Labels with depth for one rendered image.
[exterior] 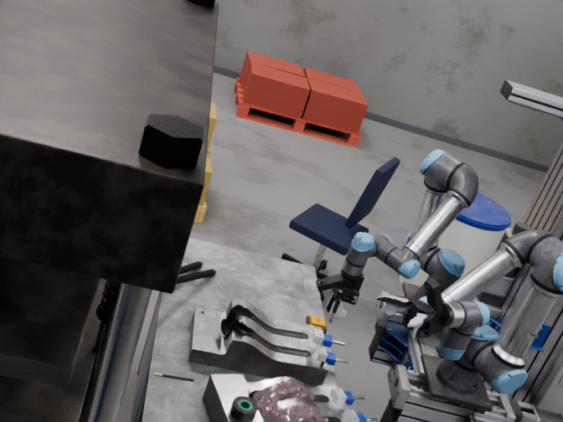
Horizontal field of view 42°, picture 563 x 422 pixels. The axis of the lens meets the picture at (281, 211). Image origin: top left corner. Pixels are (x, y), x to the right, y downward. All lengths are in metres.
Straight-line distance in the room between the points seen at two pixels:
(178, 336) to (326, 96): 5.08
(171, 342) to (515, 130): 7.14
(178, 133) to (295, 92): 6.42
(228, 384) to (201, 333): 0.33
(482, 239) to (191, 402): 3.00
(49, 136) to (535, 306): 1.69
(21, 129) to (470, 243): 4.21
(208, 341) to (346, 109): 5.21
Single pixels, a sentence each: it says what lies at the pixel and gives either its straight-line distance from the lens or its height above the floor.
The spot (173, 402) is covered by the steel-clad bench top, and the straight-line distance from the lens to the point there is 2.50.
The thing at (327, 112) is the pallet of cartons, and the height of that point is 0.29.
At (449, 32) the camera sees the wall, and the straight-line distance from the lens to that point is 8.81.
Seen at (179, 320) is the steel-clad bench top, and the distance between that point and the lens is 2.86.
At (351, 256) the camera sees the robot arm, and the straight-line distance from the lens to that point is 2.64.
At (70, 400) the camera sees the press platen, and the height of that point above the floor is 1.29.
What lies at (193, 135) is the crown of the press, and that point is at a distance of 1.10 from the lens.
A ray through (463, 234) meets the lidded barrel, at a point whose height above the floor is 0.62.
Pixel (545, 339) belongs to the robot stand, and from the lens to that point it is 2.87.
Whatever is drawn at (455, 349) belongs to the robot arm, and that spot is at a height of 1.33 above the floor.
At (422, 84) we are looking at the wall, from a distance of 8.91.
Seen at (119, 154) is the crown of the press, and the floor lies 2.00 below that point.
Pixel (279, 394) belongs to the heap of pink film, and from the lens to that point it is 2.52.
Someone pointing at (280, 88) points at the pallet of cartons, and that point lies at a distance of 7.46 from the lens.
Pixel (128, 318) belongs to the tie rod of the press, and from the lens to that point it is 1.25.
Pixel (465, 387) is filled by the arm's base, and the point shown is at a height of 1.07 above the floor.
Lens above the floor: 2.45
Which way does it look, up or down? 25 degrees down
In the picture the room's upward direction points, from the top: 19 degrees clockwise
